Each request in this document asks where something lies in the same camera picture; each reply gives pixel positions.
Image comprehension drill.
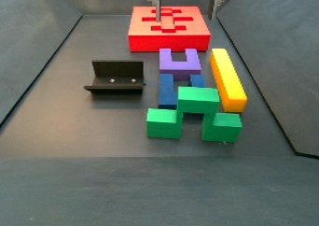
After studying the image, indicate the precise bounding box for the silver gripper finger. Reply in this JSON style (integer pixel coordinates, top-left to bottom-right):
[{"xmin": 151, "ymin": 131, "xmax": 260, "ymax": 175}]
[
  {"xmin": 210, "ymin": 0, "xmax": 230, "ymax": 21},
  {"xmin": 146, "ymin": 0, "xmax": 162, "ymax": 22}
]

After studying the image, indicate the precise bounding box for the purple U-shaped block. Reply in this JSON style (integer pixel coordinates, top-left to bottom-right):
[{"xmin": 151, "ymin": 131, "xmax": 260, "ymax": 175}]
[{"xmin": 159, "ymin": 49, "xmax": 202, "ymax": 80}]

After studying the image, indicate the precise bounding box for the red slotted board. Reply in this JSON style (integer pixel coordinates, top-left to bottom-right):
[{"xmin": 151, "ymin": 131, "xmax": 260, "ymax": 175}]
[{"xmin": 127, "ymin": 7, "xmax": 211, "ymax": 52}]

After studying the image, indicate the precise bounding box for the black angle fixture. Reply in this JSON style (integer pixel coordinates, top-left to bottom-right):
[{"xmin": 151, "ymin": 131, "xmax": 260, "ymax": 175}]
[{"xmin": 85, "ymin": 60, "xmax": 145, "ymax": 94}]

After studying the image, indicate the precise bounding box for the yellow long bar block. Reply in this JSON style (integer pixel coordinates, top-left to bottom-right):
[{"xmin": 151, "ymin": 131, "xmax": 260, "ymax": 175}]
[{"xmin": 210, "ymin": 49, "xmax": 249, "ymax": 113}]

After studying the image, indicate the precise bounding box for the blue U-shaped block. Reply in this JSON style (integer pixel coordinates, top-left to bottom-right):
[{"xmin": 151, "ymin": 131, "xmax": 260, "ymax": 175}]
[{"xmin": 159, "ymin": 74, "xmax": 206, "ymax": 109}]

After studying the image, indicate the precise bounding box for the green stepped block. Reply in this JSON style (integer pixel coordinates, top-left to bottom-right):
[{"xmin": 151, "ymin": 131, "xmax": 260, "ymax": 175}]
[{"xmin": 146, "ymin": 86, "xmax": 245, "ymax": 144}]

